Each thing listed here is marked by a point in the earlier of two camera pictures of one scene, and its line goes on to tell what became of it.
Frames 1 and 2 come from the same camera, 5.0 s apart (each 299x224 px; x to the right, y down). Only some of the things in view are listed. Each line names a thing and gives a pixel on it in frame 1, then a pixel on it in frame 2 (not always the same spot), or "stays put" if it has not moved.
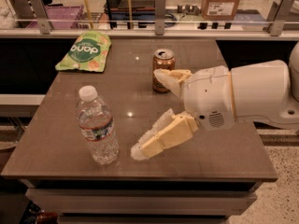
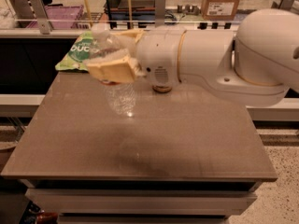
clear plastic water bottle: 95,120 -> 106,46
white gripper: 207,95 -> 158,57
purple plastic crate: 60,17 stays put
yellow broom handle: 87,7 stays put
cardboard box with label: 220,2 stays put
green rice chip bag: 89,52 stays put
